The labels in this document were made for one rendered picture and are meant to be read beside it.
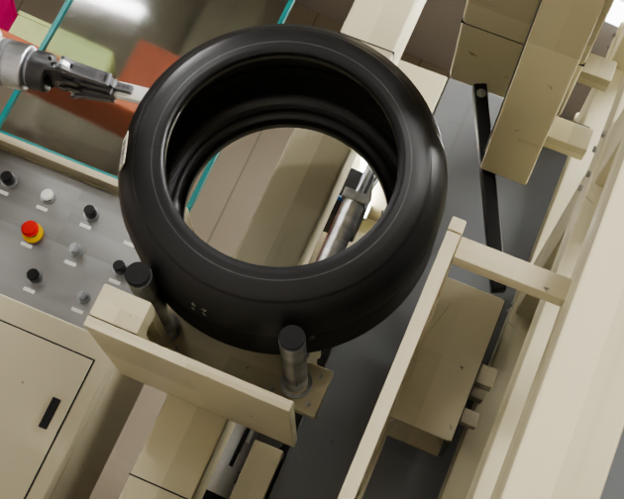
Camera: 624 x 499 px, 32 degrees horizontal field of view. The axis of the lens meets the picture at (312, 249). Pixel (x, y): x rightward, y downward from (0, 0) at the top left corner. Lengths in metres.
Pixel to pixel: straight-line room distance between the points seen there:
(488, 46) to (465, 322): 0.55
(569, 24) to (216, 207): 4.26
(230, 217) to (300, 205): 3.77
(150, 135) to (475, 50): 0.71
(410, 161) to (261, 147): 4.32
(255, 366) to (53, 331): 0.65
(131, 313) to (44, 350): 0.81
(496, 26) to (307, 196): 0.51
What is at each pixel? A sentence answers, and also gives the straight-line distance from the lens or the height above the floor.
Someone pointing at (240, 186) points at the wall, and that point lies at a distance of 6.08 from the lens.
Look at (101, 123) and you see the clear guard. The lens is 2.82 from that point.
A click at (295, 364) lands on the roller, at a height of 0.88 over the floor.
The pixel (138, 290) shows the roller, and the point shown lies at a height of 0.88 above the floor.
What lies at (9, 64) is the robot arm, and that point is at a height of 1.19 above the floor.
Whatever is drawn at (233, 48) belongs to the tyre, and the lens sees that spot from 1.97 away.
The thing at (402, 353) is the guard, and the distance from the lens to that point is 1.27.
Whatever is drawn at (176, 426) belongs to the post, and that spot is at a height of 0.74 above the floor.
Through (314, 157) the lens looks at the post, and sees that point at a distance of 2.30.
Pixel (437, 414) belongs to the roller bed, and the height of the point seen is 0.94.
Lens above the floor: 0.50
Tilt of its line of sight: 18 degrees up
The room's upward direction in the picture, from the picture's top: 24 degrees clockwise
